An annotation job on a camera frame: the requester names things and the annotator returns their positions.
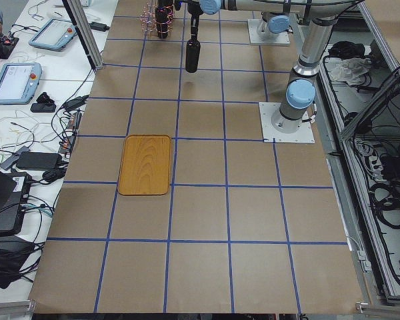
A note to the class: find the white crumpled cloth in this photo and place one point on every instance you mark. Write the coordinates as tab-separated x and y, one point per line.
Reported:
351	71

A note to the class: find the black laptop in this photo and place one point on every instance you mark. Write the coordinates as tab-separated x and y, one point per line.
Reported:
14	192

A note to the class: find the teach pendant near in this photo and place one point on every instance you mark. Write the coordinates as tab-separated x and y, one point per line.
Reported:
18	82

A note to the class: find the teach pendant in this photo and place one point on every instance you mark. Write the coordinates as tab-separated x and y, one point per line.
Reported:
54	35
18	82

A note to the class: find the dark wine bottle near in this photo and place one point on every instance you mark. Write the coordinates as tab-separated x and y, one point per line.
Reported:
163	17

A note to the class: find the black small power brick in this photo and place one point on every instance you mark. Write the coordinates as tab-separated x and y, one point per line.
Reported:
97	26

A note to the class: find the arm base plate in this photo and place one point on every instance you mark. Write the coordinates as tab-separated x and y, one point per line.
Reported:
280	40
277	129

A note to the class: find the aluminium frame post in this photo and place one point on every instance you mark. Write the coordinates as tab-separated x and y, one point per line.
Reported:
78	18

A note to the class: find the dark wine bottle carried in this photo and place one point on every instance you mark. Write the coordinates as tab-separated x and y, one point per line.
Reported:
193	48

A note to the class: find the wooden serving tray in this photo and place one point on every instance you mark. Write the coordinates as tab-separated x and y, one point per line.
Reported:
145	165

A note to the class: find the black power adapter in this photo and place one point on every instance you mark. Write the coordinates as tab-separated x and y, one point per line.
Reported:
38	161

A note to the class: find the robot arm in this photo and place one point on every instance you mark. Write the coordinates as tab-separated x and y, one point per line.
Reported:
300	91
272	24

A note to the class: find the copper wire bottle basket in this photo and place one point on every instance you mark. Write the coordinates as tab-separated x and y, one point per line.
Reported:
147	18

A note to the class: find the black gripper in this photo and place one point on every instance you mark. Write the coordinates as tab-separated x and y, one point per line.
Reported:
194	22

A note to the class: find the teach pendant far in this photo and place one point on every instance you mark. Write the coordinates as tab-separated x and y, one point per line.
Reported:
54	35

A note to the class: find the black webcam device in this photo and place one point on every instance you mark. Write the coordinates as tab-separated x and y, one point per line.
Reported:
43	104

